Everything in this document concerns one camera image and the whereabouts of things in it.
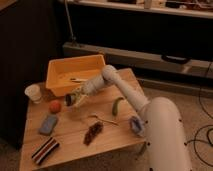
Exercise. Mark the orange ball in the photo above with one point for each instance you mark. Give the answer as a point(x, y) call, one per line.
point(55, 106)

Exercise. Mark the blue crumpled cloth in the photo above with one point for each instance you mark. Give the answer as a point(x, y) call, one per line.
point(137, 125)

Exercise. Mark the metal pole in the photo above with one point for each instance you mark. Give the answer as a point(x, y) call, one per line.
point(72, 36)

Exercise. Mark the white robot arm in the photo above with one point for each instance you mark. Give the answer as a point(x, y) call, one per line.
point(165, 135)

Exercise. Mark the striped eraser block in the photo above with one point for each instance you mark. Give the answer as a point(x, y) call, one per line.
point(44, 150)

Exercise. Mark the blue sponge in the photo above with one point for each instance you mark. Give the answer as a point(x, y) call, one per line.
point(48, 125)

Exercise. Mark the brown dried bunch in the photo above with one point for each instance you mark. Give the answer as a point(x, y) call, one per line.
point(92, 132)

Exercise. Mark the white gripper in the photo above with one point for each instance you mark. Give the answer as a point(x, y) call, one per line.
point(93, 85)

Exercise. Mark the green plastic cup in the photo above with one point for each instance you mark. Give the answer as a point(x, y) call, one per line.
point(75, 98)

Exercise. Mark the white paper cup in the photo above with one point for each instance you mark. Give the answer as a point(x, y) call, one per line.
point(33, 92)

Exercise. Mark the black handle on shelf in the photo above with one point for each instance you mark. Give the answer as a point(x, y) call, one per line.
point(175, 60)

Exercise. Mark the yellow plastic bin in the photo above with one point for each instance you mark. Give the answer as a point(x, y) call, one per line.
point(60, 72)

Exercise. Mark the wooden utensil in bin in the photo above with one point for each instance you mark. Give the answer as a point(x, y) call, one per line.
point(78, 80)

